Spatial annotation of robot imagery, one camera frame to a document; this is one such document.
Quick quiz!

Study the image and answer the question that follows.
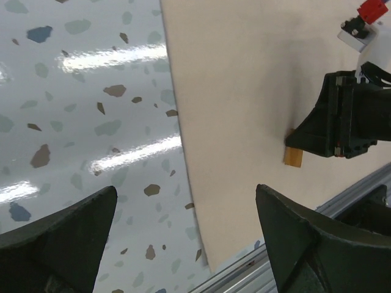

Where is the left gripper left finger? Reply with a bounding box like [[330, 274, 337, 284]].
[[1, 186, 117, 292]]

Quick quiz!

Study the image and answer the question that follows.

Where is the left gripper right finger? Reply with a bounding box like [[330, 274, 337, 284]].
[[256, 184, 390, 292]]

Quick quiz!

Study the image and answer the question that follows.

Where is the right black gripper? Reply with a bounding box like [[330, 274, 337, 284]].
[[285, 71, 390, 159]]

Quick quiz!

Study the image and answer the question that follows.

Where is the brown bandage vertical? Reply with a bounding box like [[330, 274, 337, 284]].
[[283, 146, 304, 168]]

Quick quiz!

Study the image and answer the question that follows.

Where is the beige cloth mat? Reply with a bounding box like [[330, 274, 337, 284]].
[[161, 1, 390, 272]]

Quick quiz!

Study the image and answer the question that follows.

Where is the aluminium rail frame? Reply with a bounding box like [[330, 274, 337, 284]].
[[195, 165, 390, 292]]

